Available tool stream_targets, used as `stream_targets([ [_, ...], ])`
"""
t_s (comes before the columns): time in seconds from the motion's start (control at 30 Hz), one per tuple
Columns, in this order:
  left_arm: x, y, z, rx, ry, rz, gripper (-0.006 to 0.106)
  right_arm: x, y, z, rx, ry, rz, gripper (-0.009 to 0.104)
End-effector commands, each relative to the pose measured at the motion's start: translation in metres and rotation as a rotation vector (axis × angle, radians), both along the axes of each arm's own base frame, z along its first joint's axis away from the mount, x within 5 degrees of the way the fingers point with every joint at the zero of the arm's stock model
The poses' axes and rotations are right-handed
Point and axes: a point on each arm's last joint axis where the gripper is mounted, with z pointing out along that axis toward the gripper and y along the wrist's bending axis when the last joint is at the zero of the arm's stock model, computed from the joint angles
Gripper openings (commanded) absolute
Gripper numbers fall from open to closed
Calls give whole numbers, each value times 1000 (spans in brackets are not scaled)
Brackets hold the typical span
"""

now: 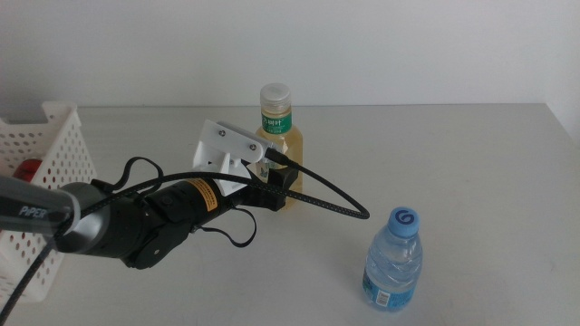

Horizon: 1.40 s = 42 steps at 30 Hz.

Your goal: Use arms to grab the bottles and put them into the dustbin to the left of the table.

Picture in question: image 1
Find small water bottle blue cap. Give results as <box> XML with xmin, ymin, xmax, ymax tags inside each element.
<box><xmin>362</xmin><ymin>206</ymin><xmax>424</xmax><ymax>312</ymax></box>

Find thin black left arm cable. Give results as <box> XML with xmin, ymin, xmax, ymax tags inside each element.
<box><xmin>92</xmin><ymin>156</ymin><xmax>258</xmax><ymax>249</ymax></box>

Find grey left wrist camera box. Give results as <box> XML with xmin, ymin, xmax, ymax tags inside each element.
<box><xmin>216</xmin><ymin>120</ymin><xmax>274</xmax><ymax>153</ymax></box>

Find red soda can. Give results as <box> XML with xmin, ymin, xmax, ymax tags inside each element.
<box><xmin>12</xmin><ymin>158</ymin><xmax>44</xmax><ymax>183</ymax></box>

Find black braided left camera cable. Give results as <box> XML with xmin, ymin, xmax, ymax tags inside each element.
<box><xmin>0</xmin><ymin>147</ymin><xmax>371</xmax><ymax>326</ymax></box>

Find yellow tea bottle green label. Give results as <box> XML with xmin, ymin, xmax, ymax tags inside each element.
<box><xmin>255</xmin><ymin>82</ymin><xmax>304</xmax><ymax>211</ymax></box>

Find white perforated plastic basket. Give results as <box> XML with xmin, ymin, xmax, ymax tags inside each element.
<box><xmin>0</xmin><ymin>101</ymin><xmax>99</xmax><ymax>303</ymax></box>

